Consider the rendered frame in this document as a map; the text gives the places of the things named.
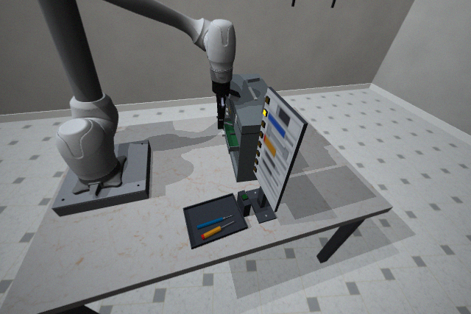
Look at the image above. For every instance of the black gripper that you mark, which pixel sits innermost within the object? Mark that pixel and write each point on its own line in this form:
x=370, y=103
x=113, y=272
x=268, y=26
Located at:
x=220, y=89

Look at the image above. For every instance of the dark grey drawer chest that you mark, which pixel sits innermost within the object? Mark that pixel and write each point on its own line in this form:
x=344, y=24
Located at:
x=246, y=117

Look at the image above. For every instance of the blue-handled tool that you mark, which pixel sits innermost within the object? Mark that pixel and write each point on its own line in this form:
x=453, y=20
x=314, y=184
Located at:
x=210, y=223

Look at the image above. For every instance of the orange-handled screwdriver with red end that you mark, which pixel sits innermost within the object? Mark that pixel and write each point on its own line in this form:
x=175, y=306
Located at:
x=213, y=231

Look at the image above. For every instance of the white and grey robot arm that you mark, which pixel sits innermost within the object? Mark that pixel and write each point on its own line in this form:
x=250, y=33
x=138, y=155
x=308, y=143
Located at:
x=86, y=142

